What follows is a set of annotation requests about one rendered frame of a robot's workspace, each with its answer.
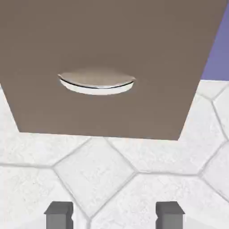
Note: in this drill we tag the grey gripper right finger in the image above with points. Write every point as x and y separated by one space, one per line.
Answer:
170 216

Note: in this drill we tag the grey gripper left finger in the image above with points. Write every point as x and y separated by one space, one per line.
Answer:
59 216

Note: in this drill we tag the taupe painted cabinet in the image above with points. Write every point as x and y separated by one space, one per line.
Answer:
111 44

